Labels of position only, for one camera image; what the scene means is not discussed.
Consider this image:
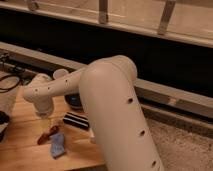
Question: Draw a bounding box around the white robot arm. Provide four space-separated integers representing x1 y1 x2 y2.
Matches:
23 55 165 171

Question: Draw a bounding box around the black white striped box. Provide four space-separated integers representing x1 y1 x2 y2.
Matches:
63 113 90 130

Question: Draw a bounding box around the metal railing post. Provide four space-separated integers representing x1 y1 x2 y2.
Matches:
98 0 108 24
157 0 176 35

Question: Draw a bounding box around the white plastic cup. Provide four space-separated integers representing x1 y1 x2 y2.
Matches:
53 69 68 79

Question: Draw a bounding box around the dark ceramic bowl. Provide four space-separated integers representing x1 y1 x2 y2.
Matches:
64 94 82 110

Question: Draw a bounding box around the black cable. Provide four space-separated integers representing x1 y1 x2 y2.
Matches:
0 74 23 94

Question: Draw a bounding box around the wooden table board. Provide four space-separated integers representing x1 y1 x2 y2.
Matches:
0 88 104 171

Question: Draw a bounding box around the metal railing post middle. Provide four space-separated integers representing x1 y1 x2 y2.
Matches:
98 0 108 24

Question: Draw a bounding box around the metal railing post right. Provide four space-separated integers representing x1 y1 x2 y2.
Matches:
157 0 176 35

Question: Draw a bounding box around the white plastic bottle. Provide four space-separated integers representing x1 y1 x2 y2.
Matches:
89 129 96 144

